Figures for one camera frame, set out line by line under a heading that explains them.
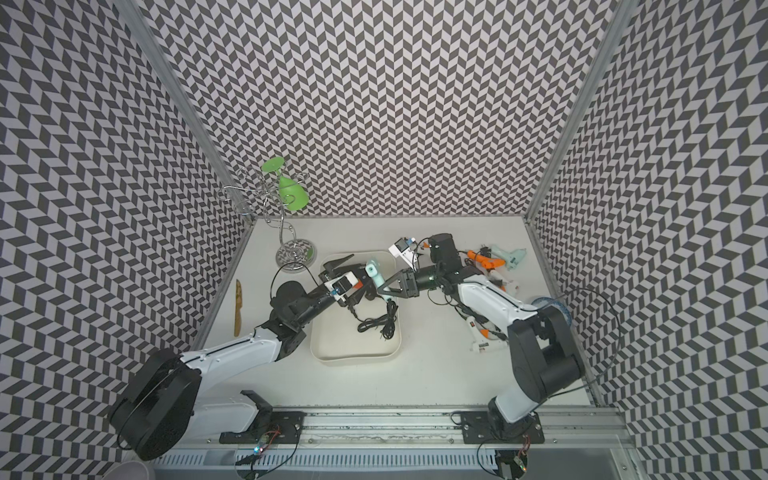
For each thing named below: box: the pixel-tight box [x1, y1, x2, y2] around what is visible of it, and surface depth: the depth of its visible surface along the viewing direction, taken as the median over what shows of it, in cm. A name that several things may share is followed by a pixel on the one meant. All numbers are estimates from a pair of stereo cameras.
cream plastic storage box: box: [310, 251, 403, 365], surface depth 89 cm
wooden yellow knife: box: [234, 279, 243, 337], surface depth 95 cm
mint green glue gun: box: [365, 259, 392, 302], surface depth 74 cm
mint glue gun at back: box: [490, 245, 527, 271], surface depth 107 cm
